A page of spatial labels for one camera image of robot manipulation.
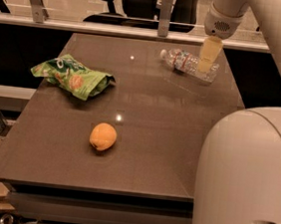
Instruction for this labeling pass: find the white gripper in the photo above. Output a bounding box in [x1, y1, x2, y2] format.
[197, 3, 244, 73]

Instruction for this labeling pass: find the clear plastic water bottle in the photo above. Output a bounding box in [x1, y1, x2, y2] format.
[159, 49, 218, 85]

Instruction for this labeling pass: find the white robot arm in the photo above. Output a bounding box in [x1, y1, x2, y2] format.
[192, 0, 281, 224]

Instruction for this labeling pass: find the black office chair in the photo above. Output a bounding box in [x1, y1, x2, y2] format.
[84, 0, 198, 33]

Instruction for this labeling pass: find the orange fruit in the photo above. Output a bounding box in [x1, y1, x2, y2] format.
[90, 123, 118, 151]

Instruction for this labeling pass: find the green chip bag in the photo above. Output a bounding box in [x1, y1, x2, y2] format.
[31, 54, 115, 102]

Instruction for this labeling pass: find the middle metal rail bracket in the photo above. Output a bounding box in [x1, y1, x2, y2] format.
[157, 0, 173, 38]

